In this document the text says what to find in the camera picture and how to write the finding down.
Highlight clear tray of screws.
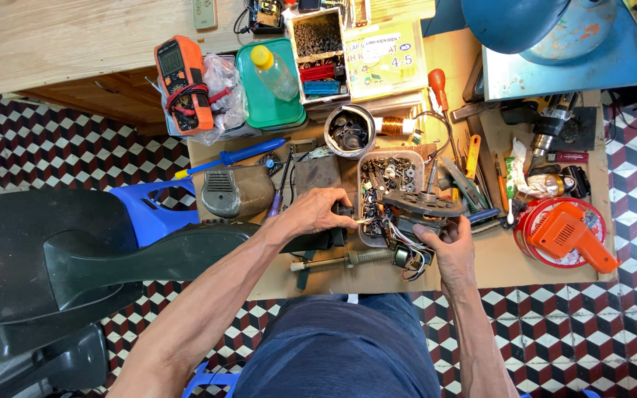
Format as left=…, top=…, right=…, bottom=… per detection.
left=356, top=149, right=427, bottom=248

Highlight blue fan base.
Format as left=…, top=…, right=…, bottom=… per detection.
left=460, top=0, right=619, bottom=66

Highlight person's blue trousers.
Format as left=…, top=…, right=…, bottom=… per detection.
left=232, top=292, right=442, bottom=398

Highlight white crumpled cloth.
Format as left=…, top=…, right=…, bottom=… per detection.
left=509, top=137, right=560, bottom=199

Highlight blue and yellow soldering iron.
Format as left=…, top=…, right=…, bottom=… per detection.
left=174, top=136, right=292, bottom=180

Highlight black fan housing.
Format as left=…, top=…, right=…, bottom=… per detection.
left=0, top=188, right=348, bottom=366

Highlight yellow printed packet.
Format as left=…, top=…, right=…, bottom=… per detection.
left=343, top=19, right=429, bottom=104

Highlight wooden table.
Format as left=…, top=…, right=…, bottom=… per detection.
left=0, top=0, right=436, bottom=137

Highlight purple handled screwdriver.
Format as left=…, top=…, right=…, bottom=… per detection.
left=265, top=151, right=295, bottom=220

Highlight grey fan base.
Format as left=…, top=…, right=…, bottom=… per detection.
left=0, top=323, right=110, bottom=398

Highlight black fan motor with wires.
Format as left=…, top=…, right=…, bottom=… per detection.
left=380, top=189, right=464, bottom=282

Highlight red handled screwdriver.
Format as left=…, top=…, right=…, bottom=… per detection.
left=427, top=68, right=461, bottom=162

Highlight person's right hand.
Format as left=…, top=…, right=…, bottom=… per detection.
left=413, top=216, right=478, bottom=289

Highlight orange digital multimeter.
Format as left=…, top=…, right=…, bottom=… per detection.
left=154, top=35, right=215, bottom=136

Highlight copper wire spool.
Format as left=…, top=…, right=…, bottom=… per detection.
left=374, top=115, right=417, bottom=137

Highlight black electronic module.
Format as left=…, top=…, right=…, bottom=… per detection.
left=234, top=0, right=286, bottom=35

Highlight green lidded plastic box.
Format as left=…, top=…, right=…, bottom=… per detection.
left=235, top=37, right=307, bottom=132

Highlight grey remote control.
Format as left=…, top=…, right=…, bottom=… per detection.
left=191, top=0, right=219, bottom=31

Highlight grey motor cover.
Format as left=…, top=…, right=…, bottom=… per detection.
left=201, top=164, right=276, bottom=220

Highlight compartment box of small parts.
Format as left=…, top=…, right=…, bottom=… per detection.
left=285, top=6, right=351, bottom=106

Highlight red round tin lid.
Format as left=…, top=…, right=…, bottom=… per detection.
left=513, top=197, right=608, bottom=270

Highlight orange handled tool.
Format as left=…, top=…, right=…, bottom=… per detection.
left=494, top=154, right=511, bottom=212

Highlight round metal tin of parts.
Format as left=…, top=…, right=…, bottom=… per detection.
left=323, top=104, right=378, bottom=160

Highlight black headlamp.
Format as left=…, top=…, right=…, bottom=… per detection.
left=525, top=164, right=592, bottom=200

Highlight black power drill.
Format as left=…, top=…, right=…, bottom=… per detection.
left=500, top=93, right=580, bottom=162

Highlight person's left hand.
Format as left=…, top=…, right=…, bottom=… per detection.
left=275, top=188, right=361, bottom=243

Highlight blue plastic stool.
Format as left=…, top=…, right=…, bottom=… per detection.
left=109, top=176, right=201, bottom=248
left=181, top=362, right=242, bottom=398

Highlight blue handled pliers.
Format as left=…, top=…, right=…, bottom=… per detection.
left=439, top=157, right=501, bottom=225

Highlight clear bottle with yellow cap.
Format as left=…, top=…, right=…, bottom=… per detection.
left=249, top=45, right=300, bottom=102

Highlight cream threaded fan shaft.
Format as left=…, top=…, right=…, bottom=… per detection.
left=289, top=248, right=398, bottom=273

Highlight clear plastic bag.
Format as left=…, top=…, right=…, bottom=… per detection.
left=160, top=53, right=251, bottom=147

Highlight small black cooling fan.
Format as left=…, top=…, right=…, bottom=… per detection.
left=256, top=151, right=284, bottom=177

